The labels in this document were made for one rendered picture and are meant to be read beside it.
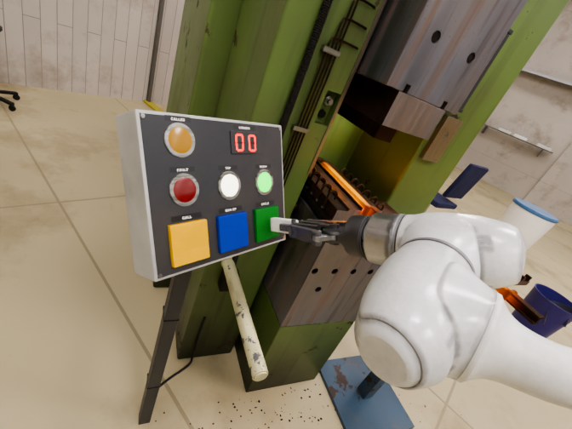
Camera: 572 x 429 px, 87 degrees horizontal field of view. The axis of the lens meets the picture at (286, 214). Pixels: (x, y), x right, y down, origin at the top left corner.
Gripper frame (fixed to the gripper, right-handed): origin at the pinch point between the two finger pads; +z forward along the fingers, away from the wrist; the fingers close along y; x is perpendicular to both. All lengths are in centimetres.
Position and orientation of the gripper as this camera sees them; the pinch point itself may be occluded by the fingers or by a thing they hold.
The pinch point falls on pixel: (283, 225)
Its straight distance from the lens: 65.9
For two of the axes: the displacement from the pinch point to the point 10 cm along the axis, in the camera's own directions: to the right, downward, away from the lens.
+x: -0.4, -9.9, -1.6
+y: 6.5, -1.5, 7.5
